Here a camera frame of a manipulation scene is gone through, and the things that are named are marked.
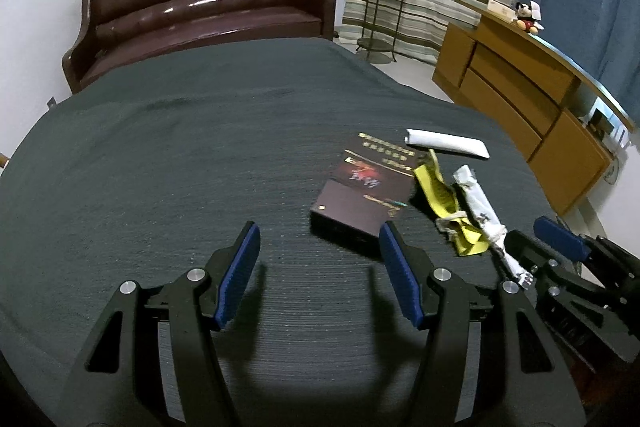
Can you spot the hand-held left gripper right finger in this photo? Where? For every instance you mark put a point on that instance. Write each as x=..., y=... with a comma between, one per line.
x=400, y=277

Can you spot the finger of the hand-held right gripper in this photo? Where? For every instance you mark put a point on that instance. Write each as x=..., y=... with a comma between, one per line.
x=537, y=264
x=557, y=234

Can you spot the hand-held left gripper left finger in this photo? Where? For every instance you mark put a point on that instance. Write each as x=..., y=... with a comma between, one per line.
x=240, y=272

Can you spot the white wrapper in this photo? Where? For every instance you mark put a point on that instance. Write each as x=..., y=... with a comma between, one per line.
x=477, y=202

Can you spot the yellow wrapper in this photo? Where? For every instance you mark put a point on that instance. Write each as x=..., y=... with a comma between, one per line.
x=437, y=192

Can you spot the dark flat box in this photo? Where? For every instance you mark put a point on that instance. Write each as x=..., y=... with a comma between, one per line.
x=360, y=192

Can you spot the white router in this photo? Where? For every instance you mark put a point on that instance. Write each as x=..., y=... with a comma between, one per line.
x=619, y=134

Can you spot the small dark box device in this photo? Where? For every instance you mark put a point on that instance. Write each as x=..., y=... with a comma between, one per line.
x=597, y=114

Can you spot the dark grey tablecloth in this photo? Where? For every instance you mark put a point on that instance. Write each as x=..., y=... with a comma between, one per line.
x=175, y=147

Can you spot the white squeeze tube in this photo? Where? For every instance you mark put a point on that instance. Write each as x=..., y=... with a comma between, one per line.
x=445, y=143

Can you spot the wooden cabinet with drawers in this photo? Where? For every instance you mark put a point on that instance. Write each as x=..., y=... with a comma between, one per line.
x=510, y=77

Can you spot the mouse plush toy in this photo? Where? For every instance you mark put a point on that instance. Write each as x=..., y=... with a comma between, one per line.
x=527, y=17

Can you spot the white box on cabinet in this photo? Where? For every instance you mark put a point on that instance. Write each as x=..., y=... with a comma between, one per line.
x=500, y=9

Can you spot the black metal plant stand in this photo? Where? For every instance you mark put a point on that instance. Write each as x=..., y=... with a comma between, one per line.
x=380, y=7

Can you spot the dark brown leather sofa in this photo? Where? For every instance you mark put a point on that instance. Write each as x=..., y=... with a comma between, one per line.
x=200, y=2

